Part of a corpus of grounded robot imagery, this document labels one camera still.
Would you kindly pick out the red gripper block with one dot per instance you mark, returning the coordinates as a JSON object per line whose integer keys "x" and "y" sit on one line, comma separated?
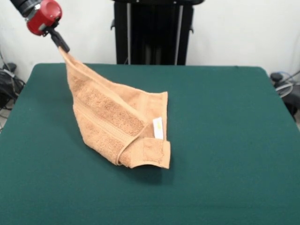
{"x": 44, "y": 16}

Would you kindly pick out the tan terry towel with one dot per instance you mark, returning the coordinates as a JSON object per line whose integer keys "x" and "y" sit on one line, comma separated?
{"x": 105, "y": 112}

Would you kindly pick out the dark green table cloth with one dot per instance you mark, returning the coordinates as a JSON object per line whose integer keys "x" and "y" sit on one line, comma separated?
{"x": 211, "y": 140}

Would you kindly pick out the black round device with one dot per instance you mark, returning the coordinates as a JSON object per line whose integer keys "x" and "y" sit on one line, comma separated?
{"x": 277, "y": 77}

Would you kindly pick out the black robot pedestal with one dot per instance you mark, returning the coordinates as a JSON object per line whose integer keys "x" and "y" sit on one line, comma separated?
{"x": 152, "y": 28}

